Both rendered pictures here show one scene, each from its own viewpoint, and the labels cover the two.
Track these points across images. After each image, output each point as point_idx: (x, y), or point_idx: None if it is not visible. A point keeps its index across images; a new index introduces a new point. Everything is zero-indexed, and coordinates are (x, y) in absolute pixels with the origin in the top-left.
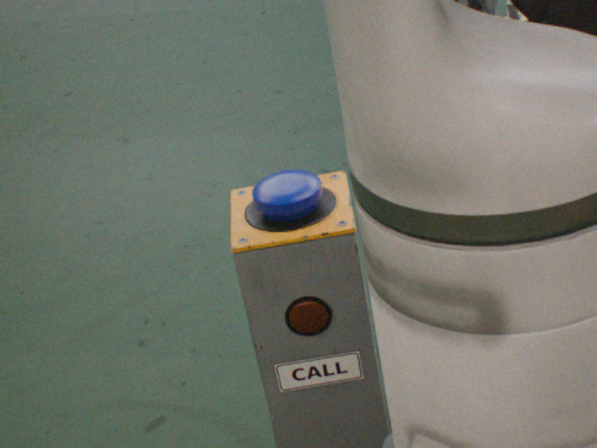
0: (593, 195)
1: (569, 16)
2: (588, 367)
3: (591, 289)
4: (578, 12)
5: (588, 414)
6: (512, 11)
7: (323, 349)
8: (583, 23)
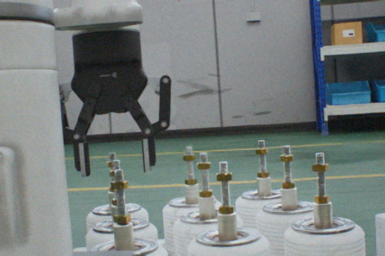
0: (0, 2)
1: (97, 95)
2: (0, 98)
3: (0, 52)
4: (103, 97)
5: (0, 127)
6: (111, 156)
7: None
8: (104, 102)
